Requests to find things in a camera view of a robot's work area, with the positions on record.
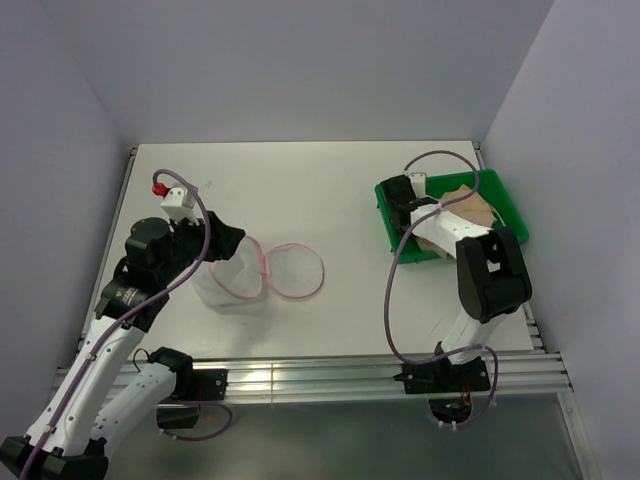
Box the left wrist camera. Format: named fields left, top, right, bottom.
left=152, top=183, right=198, bottom=224

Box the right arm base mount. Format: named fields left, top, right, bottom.
left=393, top=358, right=491, bottom=426

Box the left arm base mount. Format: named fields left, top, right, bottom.
left=156, top=368, right=228, bottom=433

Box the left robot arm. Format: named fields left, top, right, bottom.
left=1, top=211, right=246, bottom=479

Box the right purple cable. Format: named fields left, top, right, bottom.
left=382, top=148, right=499, bottom=429

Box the purple cable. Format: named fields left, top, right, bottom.
left=382, top=148, right=499, bottom=429
left=14, top=169, right=236, bottom=480

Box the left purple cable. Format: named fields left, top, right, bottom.
left=14, top=169, right=236, bottom=480

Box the white mesh laundry bag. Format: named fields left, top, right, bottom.
left=191, top=236, right=326, bottom=316

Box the beige bra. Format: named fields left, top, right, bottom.
left=410, top=185, right=505, bottom=258

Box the aluminium frame rail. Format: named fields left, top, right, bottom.
left=24, top=144, right=601, bottom=480

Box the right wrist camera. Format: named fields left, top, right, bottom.
left=404, top=171, right=428, bottom=199

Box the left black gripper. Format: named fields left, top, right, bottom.
left=156, top=210, right=244, bottom=284

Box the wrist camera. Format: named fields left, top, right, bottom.
left=404, top=171, right=428, bottom=199
left=152, top=183, right=198, bottom=224

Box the green plastic bin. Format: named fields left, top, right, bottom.
left=374, top=169, right=530, bottom=264

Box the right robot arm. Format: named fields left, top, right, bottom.
left=379, top=174, right=532, bottom=390

